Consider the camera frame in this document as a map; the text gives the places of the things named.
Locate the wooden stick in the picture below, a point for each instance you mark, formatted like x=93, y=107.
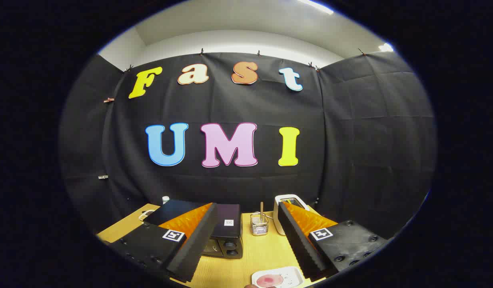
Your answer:
x=262, y=210

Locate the cream pop-up toaster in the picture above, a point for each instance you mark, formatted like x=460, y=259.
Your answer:
x=276, y=216

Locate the white square plate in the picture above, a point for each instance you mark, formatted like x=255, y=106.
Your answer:
x=288, y=276

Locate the pink ham slice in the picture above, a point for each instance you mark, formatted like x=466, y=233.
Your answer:
x=269, y=280

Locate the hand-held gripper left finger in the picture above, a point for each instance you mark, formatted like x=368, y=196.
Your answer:
x=198, y=244

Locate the black toaster oven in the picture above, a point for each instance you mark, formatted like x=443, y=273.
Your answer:
x=228, y=212

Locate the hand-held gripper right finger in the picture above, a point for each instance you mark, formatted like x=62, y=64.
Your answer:
x=298, y=244

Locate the clear glass holder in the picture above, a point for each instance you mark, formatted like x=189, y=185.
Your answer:
x=259, y=228

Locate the small white bottle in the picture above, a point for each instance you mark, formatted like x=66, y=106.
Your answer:
x=165, y=199

